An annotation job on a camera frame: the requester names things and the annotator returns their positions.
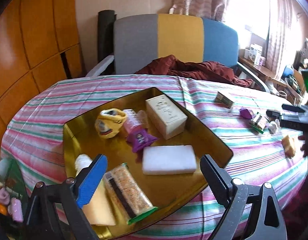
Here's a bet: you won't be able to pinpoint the white plastic ball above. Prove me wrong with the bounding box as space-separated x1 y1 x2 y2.
266 119 280 134

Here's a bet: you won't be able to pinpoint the short cracker packet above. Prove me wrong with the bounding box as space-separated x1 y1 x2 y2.
249 113 269 134

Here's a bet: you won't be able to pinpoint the purple snack packet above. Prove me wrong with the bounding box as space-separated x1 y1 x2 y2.
239 107 255 120
126 129 158 153

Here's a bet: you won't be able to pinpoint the yellow cylinder sponge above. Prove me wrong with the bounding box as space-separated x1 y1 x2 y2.
281 135 296 158

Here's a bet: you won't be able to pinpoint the long cracker packet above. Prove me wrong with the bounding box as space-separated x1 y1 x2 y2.
103 163 158 225

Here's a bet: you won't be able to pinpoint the small green box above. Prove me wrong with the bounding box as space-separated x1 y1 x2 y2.
215 90 235 109

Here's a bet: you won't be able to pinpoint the white foam block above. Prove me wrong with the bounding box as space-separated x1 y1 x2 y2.
142 145 197 175

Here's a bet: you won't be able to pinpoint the beige carton box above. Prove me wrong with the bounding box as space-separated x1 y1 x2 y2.
145 95 188 140

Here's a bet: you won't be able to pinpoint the right hand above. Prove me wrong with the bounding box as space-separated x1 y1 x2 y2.
298 133 308 157

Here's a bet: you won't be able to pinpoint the striped bed sheet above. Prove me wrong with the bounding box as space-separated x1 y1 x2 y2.
0 73 308 240

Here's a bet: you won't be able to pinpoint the wooden desk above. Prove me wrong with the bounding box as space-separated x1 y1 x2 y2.
238 57 287 88

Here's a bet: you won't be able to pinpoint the white boxes on desk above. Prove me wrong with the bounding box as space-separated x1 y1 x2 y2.
244 43 266 66

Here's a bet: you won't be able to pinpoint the gold tray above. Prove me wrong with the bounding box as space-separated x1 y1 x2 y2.
62 87 235 240

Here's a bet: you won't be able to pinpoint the green basket with items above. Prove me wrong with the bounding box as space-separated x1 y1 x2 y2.
0 158 29 230

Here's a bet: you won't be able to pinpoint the maroon jacket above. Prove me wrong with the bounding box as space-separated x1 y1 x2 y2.
136 55 253 87

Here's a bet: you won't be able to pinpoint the tricolour armchair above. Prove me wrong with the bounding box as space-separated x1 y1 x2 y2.
87 14 269 92

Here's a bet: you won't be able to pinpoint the wooden wardrobe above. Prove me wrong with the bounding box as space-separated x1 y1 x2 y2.
0 0 86 148

